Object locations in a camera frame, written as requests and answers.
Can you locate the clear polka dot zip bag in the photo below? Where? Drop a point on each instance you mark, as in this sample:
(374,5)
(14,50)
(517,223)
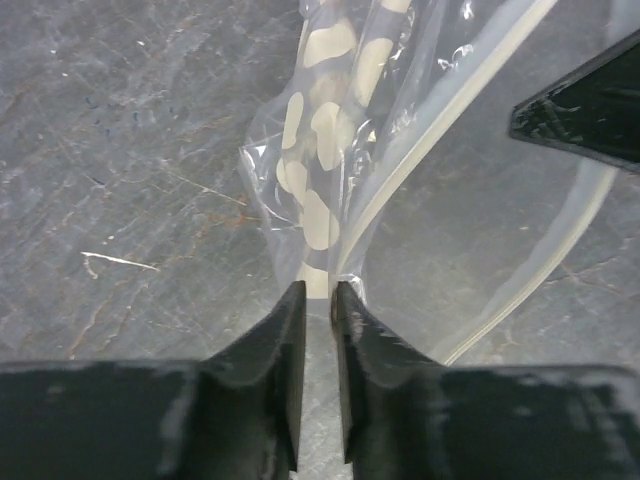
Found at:
(386,161)

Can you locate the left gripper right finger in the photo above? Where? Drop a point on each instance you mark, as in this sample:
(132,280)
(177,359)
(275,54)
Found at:
(406,416)

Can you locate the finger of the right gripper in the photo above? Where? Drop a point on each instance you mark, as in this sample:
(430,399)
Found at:
(593,111)

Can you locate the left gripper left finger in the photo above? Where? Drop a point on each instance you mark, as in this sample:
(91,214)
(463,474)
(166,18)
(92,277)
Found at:
(235,415)

